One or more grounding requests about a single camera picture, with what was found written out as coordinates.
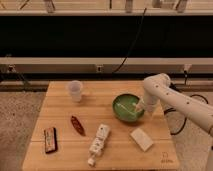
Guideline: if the grey metal rail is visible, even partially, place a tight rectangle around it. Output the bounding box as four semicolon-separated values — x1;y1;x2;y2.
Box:
0;57;213;74

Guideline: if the white squeeze tube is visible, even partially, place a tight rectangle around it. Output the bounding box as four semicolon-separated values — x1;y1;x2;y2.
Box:
87;124;110;166

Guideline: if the wooden board table top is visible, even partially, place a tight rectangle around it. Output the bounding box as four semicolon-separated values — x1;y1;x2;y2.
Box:
22;81;179;171

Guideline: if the clear plastic cup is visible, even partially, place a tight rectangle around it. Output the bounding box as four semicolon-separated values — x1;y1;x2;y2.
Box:
67;80;83;102

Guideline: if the green ceramic bowl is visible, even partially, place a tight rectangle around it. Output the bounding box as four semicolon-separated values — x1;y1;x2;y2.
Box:
112;94;144;122

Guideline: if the brown chocolate bar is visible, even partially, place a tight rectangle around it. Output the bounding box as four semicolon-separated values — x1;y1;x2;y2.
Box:
44;127;58;154

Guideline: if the white rectangular sponge block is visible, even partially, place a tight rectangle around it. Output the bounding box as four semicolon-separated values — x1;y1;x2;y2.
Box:
130;128;154;152

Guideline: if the black hanging cable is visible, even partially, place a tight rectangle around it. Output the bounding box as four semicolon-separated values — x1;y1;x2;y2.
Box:
112;7;148;74

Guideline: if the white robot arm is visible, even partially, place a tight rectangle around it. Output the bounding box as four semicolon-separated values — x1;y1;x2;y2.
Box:
135;73;213;137

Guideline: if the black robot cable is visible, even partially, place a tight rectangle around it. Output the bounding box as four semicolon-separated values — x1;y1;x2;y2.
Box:
163;83;209;136

